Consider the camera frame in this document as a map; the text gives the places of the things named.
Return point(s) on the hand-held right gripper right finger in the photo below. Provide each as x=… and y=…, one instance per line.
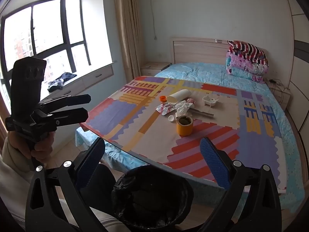
x=213, y=162

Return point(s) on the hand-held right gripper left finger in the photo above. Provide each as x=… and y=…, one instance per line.
x=90, y=160

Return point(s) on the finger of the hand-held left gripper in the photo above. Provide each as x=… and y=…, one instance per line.
x=72, y=117
x=74, y=99

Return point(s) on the white plastic holder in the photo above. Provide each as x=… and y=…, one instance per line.
x=210, y=101

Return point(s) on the black trash bin with bag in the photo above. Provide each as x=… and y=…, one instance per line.
x=149, y=198

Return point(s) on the white paper tube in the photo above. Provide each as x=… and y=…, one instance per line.
x=179, y=96

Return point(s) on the person's left forearm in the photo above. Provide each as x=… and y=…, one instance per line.
x=12, y=174

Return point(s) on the person's left hand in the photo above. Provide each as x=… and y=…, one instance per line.
x=43, y=147

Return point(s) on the dark clothes pile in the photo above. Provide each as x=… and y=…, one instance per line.
x=61, y=81

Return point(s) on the person's dark trouser leg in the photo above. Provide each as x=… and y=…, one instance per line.
x=105, y=178

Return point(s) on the window seat drawer cabinet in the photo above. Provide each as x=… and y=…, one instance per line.
x=96, y=76

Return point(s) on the orange tape roll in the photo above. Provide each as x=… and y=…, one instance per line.
x=184, y=129

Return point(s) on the black framed window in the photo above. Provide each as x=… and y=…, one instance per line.
x=70, y=55

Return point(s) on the grey flat stick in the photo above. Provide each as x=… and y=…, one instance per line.
x=204, y=114

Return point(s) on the white bottle cap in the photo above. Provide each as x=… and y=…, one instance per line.
x=171, y=119

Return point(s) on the person's grey clothing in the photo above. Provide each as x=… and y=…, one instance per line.
x=103, y=220

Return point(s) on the crumpled white tissue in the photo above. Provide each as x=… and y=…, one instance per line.
x=184, y=108

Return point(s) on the small pink toy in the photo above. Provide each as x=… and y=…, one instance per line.
x=190, y=101

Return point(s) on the colourful patterned blanket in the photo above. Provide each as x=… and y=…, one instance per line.
x=144, y=116

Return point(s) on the foil snack packet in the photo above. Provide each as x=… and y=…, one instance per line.
x=166, y=108

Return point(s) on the orange cap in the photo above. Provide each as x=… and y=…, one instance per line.
x=163, y=98

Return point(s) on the wooden nightstand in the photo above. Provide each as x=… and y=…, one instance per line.
x=154, y=70
x=282, y=96

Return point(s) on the beige curtain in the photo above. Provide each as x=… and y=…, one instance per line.
x=128, y=29

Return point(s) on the blue floral bedsheet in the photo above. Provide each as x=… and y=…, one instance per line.
x=200, y=71

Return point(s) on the blue cartoon folded quilt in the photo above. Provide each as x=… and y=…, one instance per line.
x=239, y=73

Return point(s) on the pink floral folded quilt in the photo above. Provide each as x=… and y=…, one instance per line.
x=243, y=64

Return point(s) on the wooden bed headboard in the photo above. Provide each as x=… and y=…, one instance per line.
x=198, y=50

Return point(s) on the striped folded blanket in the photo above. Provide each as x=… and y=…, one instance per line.
x=248, y=49

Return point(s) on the white and grey wardrobe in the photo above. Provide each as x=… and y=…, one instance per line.
x=299, y=77

